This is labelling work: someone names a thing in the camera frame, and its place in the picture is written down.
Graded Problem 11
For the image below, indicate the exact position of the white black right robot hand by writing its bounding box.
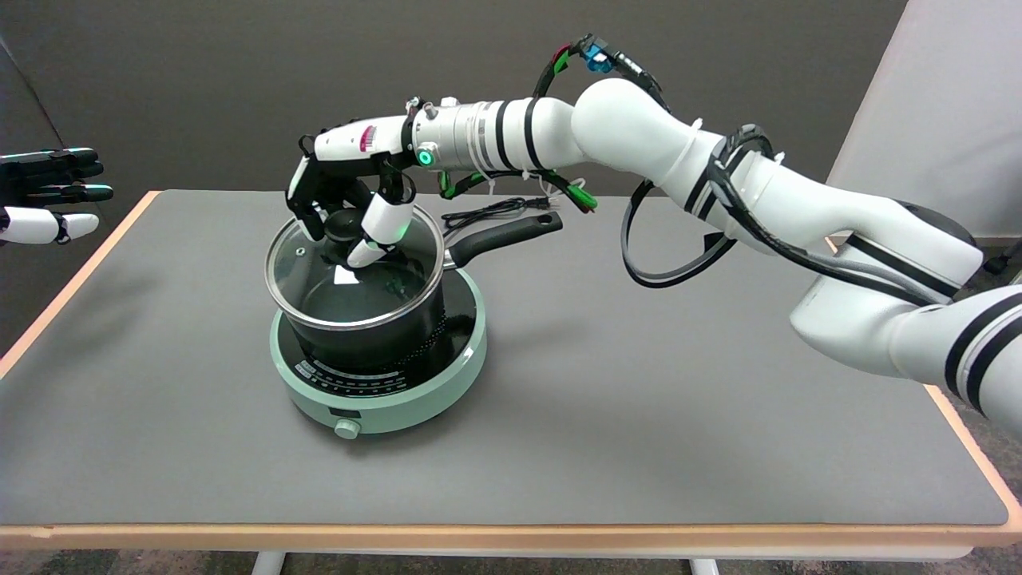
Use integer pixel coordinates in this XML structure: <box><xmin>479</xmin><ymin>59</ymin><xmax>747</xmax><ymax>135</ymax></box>
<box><xmin>285</xmin><ymin>114</ymin><xmax>420</xmax><ymax>269</ymax></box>

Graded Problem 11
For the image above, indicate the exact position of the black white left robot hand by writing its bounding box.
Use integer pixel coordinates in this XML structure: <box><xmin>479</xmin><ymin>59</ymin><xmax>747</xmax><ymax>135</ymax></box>
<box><xmin>0</xmin><ymin>148</ymin><xmax>114</xmax><ymax>247</ymax></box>

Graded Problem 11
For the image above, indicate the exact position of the glass pot lid black knob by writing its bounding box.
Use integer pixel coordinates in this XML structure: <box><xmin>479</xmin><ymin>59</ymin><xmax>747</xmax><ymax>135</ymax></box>
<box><xmin>264</xmin><ymin>206</ymin><xmax>445</xmax><ymax>330</ymax></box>

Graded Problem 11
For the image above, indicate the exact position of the green round induction cooker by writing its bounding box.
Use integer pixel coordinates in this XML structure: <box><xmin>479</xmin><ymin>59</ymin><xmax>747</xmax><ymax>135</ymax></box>
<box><xmin>269</xmin><ymin>268</ymin><xmax>488</xmax><ymax>442</ymax></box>

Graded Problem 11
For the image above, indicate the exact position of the gray table mat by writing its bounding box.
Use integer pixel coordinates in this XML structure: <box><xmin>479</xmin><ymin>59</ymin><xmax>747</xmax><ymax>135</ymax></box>
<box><xmin>0</xmin><ymin>190</ymin><xmax>1008</xmax><ymax>526</ymax></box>

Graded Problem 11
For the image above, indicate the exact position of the chair leg with black caster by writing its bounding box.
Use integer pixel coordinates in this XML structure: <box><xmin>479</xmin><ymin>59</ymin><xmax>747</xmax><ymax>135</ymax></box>
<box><xmin>984</xmin><ymin>240</ymin><xmax>1022</xmax><ymax>276</ymax></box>

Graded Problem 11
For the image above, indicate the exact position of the black soup pot with handle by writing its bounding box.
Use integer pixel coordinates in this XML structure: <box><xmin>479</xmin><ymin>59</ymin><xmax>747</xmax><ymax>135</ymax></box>
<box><xmin>267</xmin><ymin>211</ymin><xmax>564</xmax><ymax>372</ymax></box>

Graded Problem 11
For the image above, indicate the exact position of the black power cord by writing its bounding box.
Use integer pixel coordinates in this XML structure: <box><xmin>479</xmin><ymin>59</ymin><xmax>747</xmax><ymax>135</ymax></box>
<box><xmin>440</xmin><ymin>195</ymin><xmax>557</xmax><ymax>234</ymax></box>

